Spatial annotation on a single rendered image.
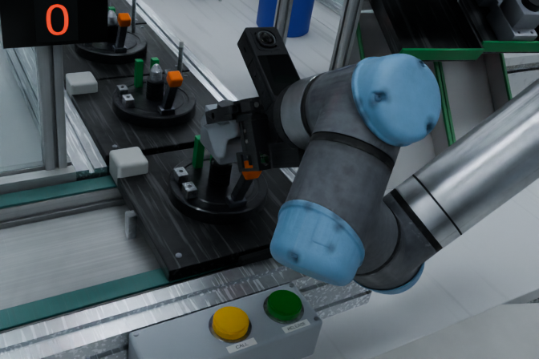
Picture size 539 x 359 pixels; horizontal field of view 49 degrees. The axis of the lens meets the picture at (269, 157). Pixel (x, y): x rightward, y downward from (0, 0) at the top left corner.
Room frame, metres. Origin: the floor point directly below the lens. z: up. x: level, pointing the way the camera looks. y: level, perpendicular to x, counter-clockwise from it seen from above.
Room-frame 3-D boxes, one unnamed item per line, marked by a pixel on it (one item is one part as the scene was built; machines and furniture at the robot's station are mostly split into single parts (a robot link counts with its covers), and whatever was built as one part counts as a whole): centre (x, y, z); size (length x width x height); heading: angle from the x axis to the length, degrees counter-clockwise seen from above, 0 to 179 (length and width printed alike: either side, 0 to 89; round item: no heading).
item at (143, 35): (1.09, 0.35, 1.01); 0.24 x 0.24 x 0.13; 35
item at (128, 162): (0.70, 0.20, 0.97); 0.05 x 0.05 x 0.04; 35
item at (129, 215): (0.60, 0.17, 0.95); 0.01 x 0.01 x 0.04; 35
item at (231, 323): (0.45, 0.01, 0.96); 0.04 x 0.04 x 0.02
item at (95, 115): (0.89, 0.21, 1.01); 0.24 x 0.24 x 0.13; 35
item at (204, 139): (0.68, 0.07, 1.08); 0.08 x 0.04 x 0.07; 35
